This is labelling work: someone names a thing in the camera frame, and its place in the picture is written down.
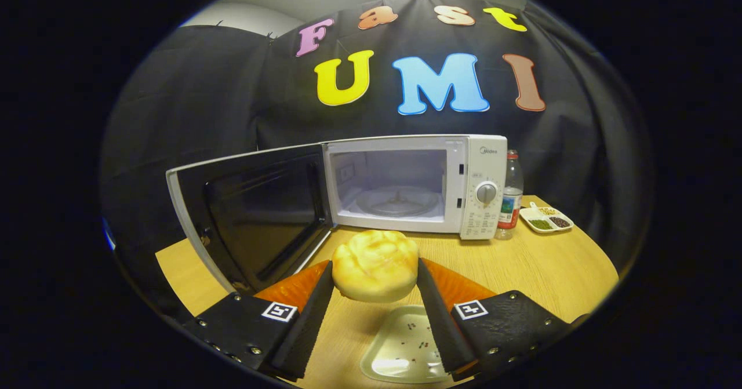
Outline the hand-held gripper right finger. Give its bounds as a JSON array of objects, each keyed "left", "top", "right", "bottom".
[{"left": 416, "top": 257, "right": 589, "bottom": 381}]

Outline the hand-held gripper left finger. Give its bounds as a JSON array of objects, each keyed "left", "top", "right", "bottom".
[{"left": 183, "top": 260, "right": 335, "bottom": 381}]

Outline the golden bread bun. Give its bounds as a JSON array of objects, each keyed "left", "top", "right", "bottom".
[{"left": 332, "top": 230, "right": 420, "bottom": 304}]

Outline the white microwave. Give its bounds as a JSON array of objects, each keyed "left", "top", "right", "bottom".
[{"left": 166, "top": 134, "right": 508, "bottom": 294}]

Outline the pale green square plate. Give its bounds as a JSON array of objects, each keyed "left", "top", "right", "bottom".
[{"left": 359, "top": 305, "right": 459, "bottom": 384}]

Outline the clear plastic water bottle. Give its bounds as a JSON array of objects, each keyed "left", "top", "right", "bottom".
[{"left": 494, "top": 150, "right": 525, "bottom": 241}]

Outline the white divided bean dish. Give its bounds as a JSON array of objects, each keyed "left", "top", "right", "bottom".
[{"left": 519, "top": 202, "right": 574, "bottom": 234}]

